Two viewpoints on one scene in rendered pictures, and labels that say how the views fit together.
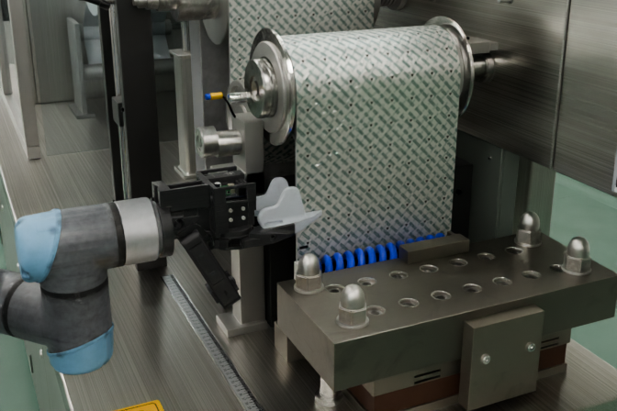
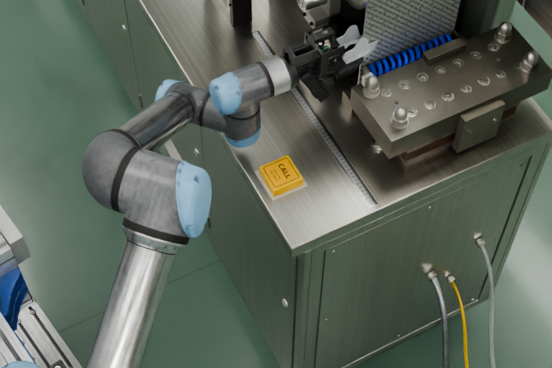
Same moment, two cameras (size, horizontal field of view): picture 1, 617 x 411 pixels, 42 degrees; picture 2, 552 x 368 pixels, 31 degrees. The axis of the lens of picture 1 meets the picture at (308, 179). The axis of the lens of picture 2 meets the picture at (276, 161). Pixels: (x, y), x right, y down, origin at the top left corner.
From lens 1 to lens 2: 1.24 m
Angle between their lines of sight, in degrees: 36
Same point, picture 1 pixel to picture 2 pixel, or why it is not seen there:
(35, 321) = (221, 126)
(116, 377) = not seen: hidden behind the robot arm
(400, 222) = (424, 32)
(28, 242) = (226, 101)
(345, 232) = (390, 45)
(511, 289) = (489, 89)
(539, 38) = not seen: outside the picture
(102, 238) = (263, 92)
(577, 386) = (519, 128)
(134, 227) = (278, 82)
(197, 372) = (300, 126)
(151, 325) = not seen: hidden behind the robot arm
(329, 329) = (387, 130)
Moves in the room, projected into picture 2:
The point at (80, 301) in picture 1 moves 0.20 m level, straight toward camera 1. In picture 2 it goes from (250, 120) to (286, 199)
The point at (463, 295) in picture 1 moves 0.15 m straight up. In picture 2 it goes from (460, 96) to (472, 47)
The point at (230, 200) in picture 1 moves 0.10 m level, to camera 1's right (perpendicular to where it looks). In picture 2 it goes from (328, 54) to (379, 52)
